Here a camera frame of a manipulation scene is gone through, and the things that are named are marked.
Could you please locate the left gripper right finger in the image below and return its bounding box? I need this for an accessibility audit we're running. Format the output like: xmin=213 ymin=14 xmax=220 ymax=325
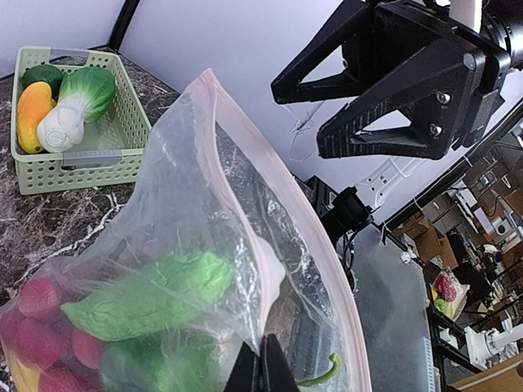
xmin=258 ymin=334 xmax=299 ymax=392

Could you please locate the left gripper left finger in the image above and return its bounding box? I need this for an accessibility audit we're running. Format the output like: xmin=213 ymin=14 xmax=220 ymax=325
xmin=223 ymin=342 xmax=260 ymax=392

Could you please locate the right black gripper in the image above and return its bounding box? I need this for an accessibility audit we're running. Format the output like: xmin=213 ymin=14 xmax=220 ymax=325
xmin=270 ymin=0 xmax=512 ymax=161

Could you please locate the green bell pepper toy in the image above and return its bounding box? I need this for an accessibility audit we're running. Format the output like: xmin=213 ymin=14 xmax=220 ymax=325
xmin=99 ymin=329 xmax=242 ymax=391

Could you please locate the light green bitter gourd toy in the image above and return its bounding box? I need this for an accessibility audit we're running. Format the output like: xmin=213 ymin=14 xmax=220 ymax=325
xmin=61 ymin=252 xmax=233 ymax=342

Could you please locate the clear zip top bag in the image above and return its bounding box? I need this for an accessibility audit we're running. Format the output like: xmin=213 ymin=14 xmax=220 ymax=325
xmin=1 ymin=70 xmax=372 ymax=391

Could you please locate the red strawberry toy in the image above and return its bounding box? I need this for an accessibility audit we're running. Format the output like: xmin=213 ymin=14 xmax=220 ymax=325
xmin=1 ymin=278 xmax=105 ymax=391

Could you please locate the pale green plastic basket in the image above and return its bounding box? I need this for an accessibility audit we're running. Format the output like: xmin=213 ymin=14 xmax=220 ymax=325
xmin=11 ymin=46 xmax=151 ymax=195

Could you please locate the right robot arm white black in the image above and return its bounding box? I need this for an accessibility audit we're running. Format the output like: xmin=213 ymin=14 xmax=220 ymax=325
xmin=271 ymin=1 xmax=522 ymax=243

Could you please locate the bok choy toy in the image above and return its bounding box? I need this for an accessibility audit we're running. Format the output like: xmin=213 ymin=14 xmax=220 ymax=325
xmin=37 ymin=67 xmax=117 ymax=153

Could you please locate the dark green avocado toy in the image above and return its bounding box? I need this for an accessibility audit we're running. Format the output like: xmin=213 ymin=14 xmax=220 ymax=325
xmin=20 ymin=64 xmax=64 ymax=98

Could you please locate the right black frame post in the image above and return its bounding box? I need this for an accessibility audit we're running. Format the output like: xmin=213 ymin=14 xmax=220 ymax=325
xmin=106 ymin=0 xmax=141 ymax=52

